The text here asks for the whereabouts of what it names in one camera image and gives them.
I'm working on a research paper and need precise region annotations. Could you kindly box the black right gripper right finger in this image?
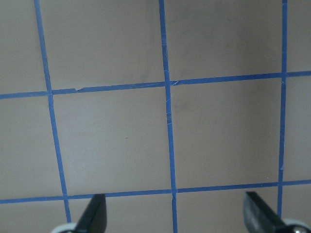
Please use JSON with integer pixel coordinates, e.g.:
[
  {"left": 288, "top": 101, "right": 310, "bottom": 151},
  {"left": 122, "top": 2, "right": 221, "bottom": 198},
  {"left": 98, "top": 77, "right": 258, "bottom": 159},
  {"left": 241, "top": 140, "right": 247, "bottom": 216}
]
[{"left": 243, "top": 192, "right": 289, "bottom": 233}]

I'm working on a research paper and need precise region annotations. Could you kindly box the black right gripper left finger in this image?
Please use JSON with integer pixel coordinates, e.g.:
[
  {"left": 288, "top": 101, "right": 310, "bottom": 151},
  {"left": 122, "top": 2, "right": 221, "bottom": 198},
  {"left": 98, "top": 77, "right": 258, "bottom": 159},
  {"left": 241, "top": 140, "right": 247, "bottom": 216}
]
[{"left": 74, "top": 194, "right": 107, "bottom": 233}]

